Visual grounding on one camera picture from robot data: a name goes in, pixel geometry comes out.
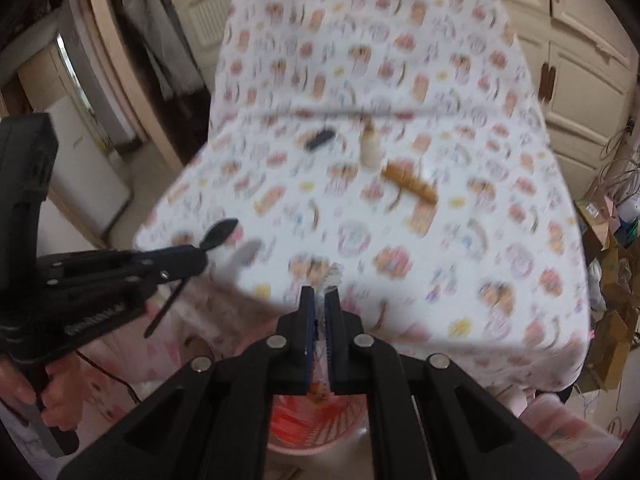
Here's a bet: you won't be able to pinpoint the cream wardrobe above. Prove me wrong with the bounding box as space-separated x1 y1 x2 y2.
160 0 640 187

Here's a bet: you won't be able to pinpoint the person's left leg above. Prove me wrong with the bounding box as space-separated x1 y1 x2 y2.
75 280 281 411

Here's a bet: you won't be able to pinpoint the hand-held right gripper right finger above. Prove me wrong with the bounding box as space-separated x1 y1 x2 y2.
325 286 580 480

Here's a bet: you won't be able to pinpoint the white appliance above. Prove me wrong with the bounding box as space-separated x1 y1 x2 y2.
44 94 134 235

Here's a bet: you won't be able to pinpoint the pile of cardboard boxes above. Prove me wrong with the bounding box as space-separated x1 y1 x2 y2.
574 180 640 394

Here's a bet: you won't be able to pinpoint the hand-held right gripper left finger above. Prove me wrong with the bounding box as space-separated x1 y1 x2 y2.
57 285 317 480

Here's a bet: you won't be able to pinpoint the black plastic spoon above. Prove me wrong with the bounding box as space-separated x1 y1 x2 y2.
144 218 240 340

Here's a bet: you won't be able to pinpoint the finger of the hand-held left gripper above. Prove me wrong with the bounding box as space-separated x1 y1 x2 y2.
35 244 209 282
46 271 169 307

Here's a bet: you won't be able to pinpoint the pink plastic mesh basket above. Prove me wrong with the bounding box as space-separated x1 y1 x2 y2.
265 391 374 457

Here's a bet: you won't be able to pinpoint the bear printed white sheet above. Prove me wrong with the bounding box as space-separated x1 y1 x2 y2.
132 0 589 394

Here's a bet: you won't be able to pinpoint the person's right leg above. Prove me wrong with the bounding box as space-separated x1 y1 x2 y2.
500 385 623 480

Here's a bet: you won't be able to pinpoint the small crinkled plastic wrapper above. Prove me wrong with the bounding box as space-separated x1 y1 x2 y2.
320 260 347 294

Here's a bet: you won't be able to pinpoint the person's leg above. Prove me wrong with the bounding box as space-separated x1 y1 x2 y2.
500 385 623 480
75 280 281 411

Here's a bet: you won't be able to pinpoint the small beige drink bottle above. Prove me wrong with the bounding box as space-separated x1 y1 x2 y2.
360 119 382 170

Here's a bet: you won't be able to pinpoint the thin black cable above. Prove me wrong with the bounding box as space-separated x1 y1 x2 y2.
75 350 138 403

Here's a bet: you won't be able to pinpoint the curved wooden frame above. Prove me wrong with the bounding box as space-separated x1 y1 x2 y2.
82 0 184 172

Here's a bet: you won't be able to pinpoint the hanging grey clothes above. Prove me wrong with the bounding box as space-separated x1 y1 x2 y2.
112 0 207 102

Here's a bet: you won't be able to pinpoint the bundle of white cables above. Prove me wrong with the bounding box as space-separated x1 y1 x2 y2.
599 119 640 197

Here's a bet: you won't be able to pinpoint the person's left hand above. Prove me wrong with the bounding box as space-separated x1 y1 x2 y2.
0 350 84 433

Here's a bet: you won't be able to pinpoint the red snack wrapper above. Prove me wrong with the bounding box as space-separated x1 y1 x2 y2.
271 399 322 442

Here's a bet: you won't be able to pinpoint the small black flat object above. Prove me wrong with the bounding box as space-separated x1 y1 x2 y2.
305 129 336 152

